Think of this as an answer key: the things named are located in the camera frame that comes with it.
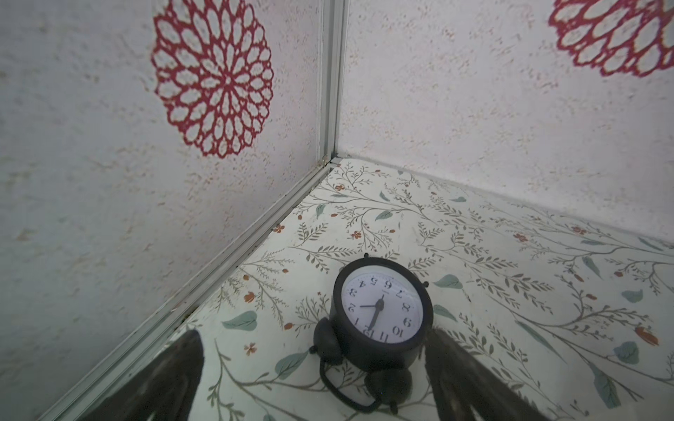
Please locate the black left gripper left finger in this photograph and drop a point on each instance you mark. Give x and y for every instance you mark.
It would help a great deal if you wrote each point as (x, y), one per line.
(164, 390)

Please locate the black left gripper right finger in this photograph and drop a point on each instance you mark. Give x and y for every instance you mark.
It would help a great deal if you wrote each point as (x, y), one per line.
(464, 389)

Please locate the black round alarm clock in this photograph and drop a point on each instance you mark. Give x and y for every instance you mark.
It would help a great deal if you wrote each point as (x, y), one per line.
(380, 316)

